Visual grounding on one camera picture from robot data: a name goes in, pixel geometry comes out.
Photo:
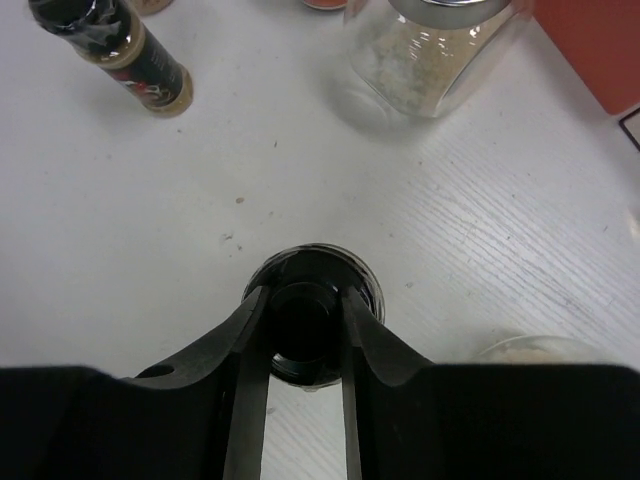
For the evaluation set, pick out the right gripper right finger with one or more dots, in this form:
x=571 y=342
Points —
x=387 y=401

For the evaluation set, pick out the red plastic tray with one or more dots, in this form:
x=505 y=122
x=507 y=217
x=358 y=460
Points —
x=600 y=40

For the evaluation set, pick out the round clear glass jar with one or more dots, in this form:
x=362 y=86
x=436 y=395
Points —
x=543 y=349

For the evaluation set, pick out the white lid red label jar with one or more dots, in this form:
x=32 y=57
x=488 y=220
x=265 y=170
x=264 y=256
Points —
x=325 y=5

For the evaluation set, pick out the black cap spice bottle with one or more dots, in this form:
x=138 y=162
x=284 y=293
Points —
x=303 y=313

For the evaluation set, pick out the small dark label spice bottle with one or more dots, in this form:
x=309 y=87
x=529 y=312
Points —
x=112 y=36

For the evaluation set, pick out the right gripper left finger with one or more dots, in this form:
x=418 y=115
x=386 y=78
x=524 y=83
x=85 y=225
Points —
x=215 y=390

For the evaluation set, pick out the square clear glass jar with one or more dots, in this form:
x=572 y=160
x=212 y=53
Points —
x=425 y=58

